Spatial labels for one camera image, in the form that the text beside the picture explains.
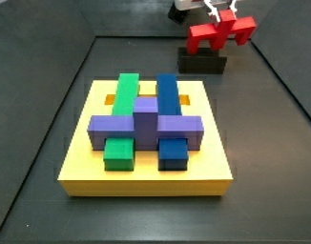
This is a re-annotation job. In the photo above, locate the red trident-shaped block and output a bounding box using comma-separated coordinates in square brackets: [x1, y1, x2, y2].
[186, 10, 257, 54]

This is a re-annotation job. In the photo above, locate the purple trident-shaped block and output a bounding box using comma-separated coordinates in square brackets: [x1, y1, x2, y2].
[87, 97, 205, 151]

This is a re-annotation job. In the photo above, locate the black angled bracket stand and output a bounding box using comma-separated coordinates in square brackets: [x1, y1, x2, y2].
[178, 48, 227, 74]

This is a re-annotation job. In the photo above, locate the yellow wooden base board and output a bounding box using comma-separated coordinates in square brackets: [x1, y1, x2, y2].
[59, 80, 234, 196]

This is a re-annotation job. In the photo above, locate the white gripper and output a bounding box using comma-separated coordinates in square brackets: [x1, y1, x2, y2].
[167, 0, 238, 24]

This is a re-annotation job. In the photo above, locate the blue rectangular bar block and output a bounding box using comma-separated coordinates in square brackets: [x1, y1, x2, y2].
[157, 74, 189, 171]

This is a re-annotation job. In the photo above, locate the green rectangular bar block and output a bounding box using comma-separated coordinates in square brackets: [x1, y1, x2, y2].
[103, 73, 139, 172]

